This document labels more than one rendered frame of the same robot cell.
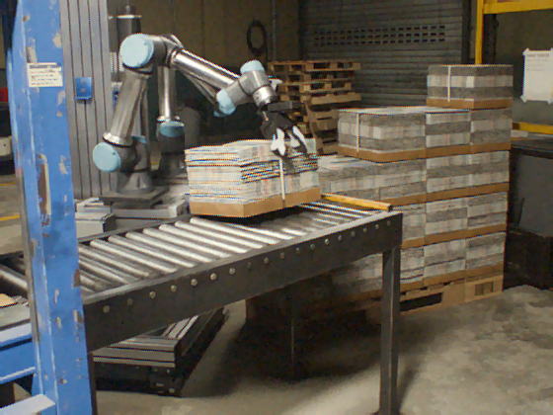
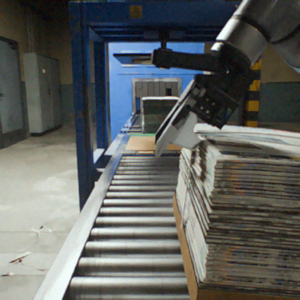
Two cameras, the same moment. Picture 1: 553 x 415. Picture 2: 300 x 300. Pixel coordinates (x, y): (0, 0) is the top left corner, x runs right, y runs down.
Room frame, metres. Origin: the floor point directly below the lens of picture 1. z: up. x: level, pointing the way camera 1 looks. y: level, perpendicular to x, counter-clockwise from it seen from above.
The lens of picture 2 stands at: (2.57, -0.46, 1.14)
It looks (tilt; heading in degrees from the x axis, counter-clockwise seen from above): 12 degrees down; 134
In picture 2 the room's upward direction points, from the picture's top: straight up
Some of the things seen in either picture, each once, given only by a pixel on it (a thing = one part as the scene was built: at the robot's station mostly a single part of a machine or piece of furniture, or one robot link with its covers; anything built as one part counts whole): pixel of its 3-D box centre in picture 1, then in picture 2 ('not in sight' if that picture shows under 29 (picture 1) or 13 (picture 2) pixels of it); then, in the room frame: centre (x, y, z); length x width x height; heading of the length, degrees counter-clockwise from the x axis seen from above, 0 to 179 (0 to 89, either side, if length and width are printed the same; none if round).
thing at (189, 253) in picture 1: (171, 251); (173, 193); (1.94, 0.31, 0.77); 0.47 x 0.05 x 0.05; 44
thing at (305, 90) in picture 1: (311, 104); not in sight; (10.19, -0.60, 0.65); 1.33 x 0.94 x 1.30; 138
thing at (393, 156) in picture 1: (380, 151); not in sight; (3.45, -0.56, 0.86); 0.38 x 0.29 x 0.04; 28
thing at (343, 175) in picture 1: (358, 237); not in sight; (3.39, -0.44, 0.42); 1.17 x 0.39 x 0.83; 117
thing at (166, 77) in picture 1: (167, 91); not in sight; (3.30, 0.51, 1.19); 0.15 x 0.12 x 0.55; 15
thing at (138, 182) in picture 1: (134, 179); not in sight; (2.68, 0.56, 0.87); 0.15 x 0.15 x 0.10
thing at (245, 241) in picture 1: (221, 238); (178, 216); (2.07, 0.17, 0.77); 0.47 x 0.05 x 0.05; 44
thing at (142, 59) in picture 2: not in sight; (163, 60); (1.32, 0.94, 1.30); 0.55 x 0.55 x 0.03; 44
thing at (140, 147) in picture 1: (131, 150); not in sight; (2.67, 0.57, 0.98); 0.13 x 0.12 x 0.14; 159
